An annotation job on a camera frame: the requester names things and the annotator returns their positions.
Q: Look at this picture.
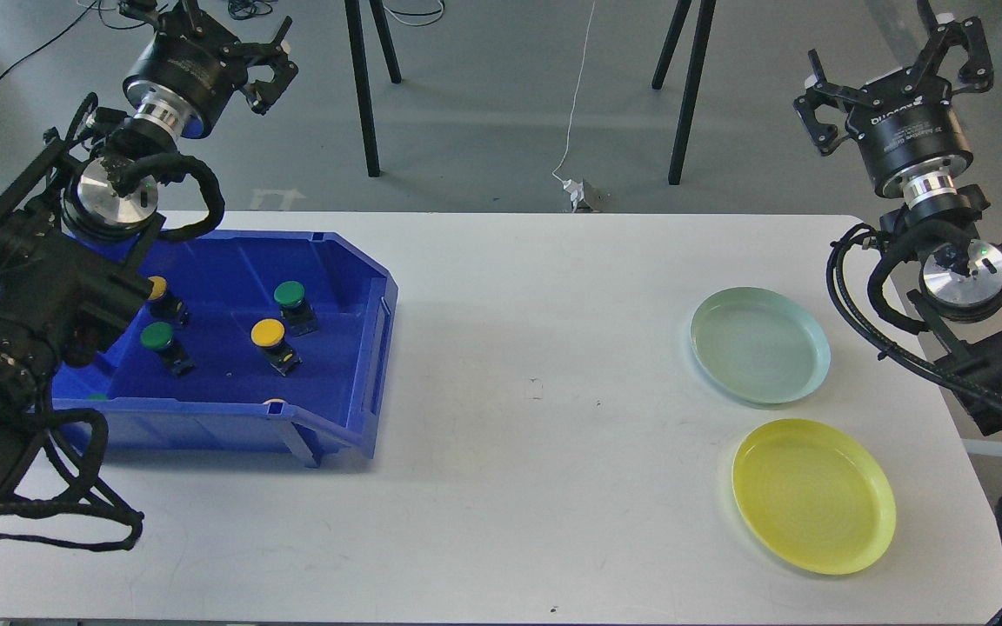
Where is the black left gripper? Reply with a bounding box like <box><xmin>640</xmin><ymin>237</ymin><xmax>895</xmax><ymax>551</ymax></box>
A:
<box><xmin>123</xmin><ymin>17</ymin><xmax>298</xmax><ymax>139</ymax></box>

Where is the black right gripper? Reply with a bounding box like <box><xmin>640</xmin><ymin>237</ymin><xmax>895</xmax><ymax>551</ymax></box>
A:
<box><xmin>793</xmin><ymin>16</ymin><xmax>995</xmax><ymax>199</ymax></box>

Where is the yellow push button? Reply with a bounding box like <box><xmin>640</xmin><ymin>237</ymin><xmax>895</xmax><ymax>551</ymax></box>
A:
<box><xmin>146</xmin><ymin>275</ymin><xmax>190</xmax><ymax>328</ymax></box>
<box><xmin>251</xmin><ymin>318</ymin><xmax>302</xmax><ymax>376</ymax></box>

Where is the green push button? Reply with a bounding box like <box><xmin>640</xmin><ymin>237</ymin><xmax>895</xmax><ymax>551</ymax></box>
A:
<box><xmin>273</xmin><ymin>280</ymin><xmax>319</xmax><ymax>336</ymax></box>
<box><xmin>138</xmin><ymin>321</ymin><xmax>196</xmax><ymax>377</ymax></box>

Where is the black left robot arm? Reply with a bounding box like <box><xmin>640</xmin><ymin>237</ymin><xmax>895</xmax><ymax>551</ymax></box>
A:
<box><xmin>0</xmin><ymin>1</ymin><xmax>297</xmax><ymax>552</ymax></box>

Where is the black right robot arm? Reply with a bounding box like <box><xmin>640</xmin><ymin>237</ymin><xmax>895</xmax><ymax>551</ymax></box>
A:
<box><xmin>792</xmin><ymin>1</ymin><xmax>1002</xmax><ymax>625</ymax></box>

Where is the light green plate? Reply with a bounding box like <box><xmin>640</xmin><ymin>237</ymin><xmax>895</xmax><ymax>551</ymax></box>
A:
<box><xmin>688</xmin><ymin>286</ymin><xmax>832</xmax><ymax>407</ymax></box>

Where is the yellow plate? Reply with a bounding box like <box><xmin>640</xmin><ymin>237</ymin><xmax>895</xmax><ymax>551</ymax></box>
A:
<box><xmin>729</xmin><ymin>417</ymin><xmax>898</xmax><ymax>576</ymax></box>

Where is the black tripod leg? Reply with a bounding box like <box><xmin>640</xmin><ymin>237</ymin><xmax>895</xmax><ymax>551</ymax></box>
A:
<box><xmin>369</xmin><ymin>0</ymin><xmax>403</xmax><ymax>84</ymax></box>
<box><xmin>651</xmin><ymin>0</ymin><xmax>693</xmax><ymax>90</ymax></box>
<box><xmin>344</xmin><ymin>1</ymin><xmax>381</xmax><ymax>177</ymax></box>
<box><xmin>668</xmin><ymin>1</ymin><xmax>717</xmax><ymax>185</ymax></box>

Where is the blue plastic bin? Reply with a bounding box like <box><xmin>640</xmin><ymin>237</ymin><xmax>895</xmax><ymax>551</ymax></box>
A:
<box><xmin>52</xmin><ymin>230</ymin><xmax>397</xmax><ymax>467</ymax></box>

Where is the white power adapter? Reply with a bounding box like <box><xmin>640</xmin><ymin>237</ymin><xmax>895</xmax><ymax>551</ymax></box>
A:
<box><xmin>562</xmin><ymin>179</ymin><xmax>605</xmax><ymax>214</ymax></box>

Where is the black floor cable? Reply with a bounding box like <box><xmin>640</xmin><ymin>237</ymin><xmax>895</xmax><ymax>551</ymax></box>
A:
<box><xmin>0</xmin><ymin>0</ymin><xmax>102</xmax><ymax>142</ymax></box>

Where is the white cable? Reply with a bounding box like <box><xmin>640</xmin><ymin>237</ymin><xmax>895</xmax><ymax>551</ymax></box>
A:
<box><xmin>551</xmin><ymin>0</ymin><xmax>598</xmax><ymax>183</ymax></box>

